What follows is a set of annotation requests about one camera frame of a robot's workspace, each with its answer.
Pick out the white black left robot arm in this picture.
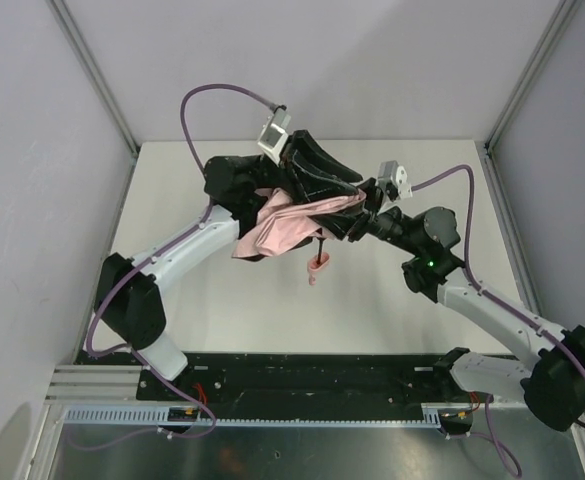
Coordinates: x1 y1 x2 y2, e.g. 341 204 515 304
94 130 365 380

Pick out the left corner aluminium post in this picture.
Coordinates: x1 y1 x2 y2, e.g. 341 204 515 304
45 0 140 159

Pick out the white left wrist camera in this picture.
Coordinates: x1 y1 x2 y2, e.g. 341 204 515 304
257 105 291 164

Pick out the right corner aluminium post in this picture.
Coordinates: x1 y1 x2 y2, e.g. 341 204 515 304
483 0 583 154

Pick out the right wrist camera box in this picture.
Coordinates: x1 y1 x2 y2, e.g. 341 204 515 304
377 160 413 202

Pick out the pink folding umbrella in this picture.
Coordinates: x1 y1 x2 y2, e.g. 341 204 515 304
232 188 366 260

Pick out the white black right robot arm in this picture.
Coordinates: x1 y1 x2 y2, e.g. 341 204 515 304
315 176 585 431

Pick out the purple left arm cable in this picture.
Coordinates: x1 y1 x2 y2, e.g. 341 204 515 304
82 84 286 359

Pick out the grey slotted cable duct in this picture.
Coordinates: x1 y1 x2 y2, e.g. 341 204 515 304
61 402 488 431

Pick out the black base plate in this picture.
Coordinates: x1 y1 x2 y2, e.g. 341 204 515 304
136 352 496 421

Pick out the corner aluminium post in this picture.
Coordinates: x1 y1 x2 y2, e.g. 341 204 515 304
483 0 583 154
45 0 140 159

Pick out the aluminium frame rail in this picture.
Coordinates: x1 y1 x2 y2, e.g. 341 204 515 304
475 142 544 316

